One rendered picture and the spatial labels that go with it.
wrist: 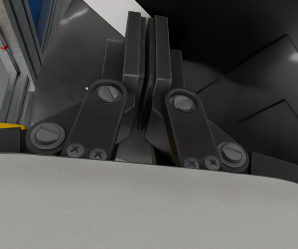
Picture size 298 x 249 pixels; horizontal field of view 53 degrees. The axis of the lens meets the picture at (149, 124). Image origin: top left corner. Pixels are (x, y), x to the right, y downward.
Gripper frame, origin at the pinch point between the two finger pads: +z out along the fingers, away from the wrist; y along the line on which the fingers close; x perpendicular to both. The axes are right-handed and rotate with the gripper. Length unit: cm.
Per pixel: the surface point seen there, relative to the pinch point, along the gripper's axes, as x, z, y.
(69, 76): -3.5, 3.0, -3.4
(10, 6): -17.6, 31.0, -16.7
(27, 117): -70, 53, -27
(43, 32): -32, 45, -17
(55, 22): -59, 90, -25
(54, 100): -5.7, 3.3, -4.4
